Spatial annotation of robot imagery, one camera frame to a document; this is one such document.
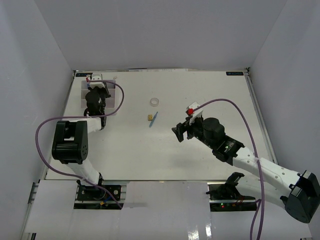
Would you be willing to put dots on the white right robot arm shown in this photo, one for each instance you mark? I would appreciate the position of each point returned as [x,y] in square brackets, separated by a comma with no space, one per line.
[297,193]

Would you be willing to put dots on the light blue pen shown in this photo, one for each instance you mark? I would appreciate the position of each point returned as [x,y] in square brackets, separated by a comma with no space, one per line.
[153,118]

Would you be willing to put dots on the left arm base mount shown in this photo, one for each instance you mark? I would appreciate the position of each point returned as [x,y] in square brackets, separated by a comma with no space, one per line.
[92,198]

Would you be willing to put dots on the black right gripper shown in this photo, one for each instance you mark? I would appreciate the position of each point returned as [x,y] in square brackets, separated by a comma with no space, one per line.
[181,128]

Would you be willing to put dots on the black logo label left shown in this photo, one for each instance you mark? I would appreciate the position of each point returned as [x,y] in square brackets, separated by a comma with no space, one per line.
[83,74]

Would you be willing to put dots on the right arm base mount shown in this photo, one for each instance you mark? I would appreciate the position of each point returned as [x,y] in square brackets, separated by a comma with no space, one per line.
[225,197]

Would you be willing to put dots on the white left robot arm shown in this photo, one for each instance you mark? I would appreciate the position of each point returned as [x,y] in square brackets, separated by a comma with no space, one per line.
[71,143]

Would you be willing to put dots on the clear tape roll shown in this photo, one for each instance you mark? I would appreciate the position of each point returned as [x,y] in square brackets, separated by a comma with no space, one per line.
[154,102]

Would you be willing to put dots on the white compartment organizer box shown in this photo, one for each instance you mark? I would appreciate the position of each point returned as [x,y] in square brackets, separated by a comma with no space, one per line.
[110,97]

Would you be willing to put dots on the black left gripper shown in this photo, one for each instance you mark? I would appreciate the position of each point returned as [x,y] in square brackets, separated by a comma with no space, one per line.
[102,89]

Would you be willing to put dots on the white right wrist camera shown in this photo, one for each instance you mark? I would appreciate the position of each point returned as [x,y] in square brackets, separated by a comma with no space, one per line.
[194,111]

